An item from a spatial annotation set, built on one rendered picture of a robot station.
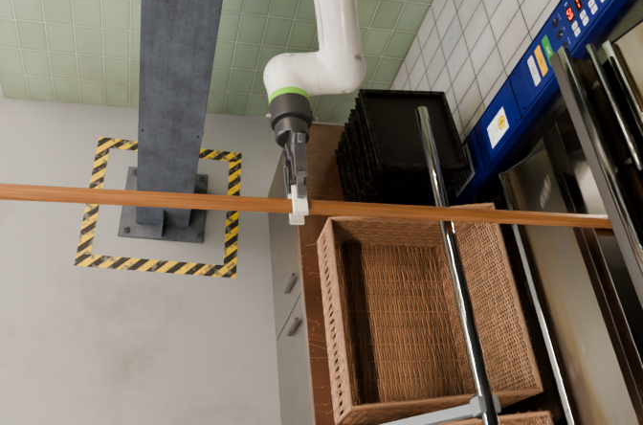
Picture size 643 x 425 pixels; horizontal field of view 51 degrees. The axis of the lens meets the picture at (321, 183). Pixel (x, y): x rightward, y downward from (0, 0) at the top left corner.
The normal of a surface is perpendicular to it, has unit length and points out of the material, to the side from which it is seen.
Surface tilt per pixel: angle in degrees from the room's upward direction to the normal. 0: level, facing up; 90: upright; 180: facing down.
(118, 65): 90
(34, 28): 90
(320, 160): 0
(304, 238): 0
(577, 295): 70
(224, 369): 0
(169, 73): 90
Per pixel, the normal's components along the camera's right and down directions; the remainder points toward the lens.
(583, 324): -0.83, -0.23
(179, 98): 0.03, 0.83
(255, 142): 0.23, -0.55
